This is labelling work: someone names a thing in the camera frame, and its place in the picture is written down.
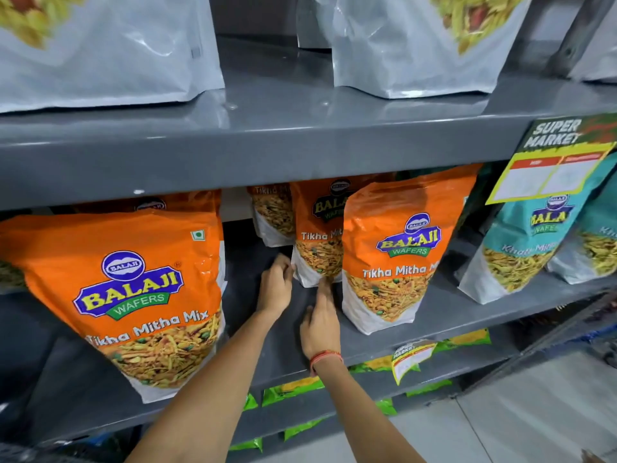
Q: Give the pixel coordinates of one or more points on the person's left hand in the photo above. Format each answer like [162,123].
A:
[274,290]

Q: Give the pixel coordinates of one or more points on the person's right hand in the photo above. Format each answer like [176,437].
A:
[320,327]

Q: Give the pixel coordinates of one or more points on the person's left fingers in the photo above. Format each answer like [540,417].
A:
[282,267]

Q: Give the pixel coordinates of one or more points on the person's right thumb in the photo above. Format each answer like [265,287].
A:
[306,318]

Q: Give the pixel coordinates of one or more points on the orange snack mix packet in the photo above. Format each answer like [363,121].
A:
[270,212]
[120,284]
[183,201]
[318,221]
[400,245]

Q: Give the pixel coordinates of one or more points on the person's right forearm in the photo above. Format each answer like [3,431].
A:
[366,419]

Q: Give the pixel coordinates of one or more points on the person's left forearm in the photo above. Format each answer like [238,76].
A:
[212,395]

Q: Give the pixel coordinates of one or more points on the red thread wristband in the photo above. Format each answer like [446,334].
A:
[325,356]

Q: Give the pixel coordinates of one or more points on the row of green snack packets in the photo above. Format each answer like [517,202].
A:
[294,390]

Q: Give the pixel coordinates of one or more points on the yellow shelf price label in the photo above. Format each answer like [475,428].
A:
[554,163]
[409,359]

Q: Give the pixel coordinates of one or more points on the teal snack mix packet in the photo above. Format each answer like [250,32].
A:
[590,241]
[520,245]

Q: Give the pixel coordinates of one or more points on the grey metal shelf upright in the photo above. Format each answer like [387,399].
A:
[581,33]

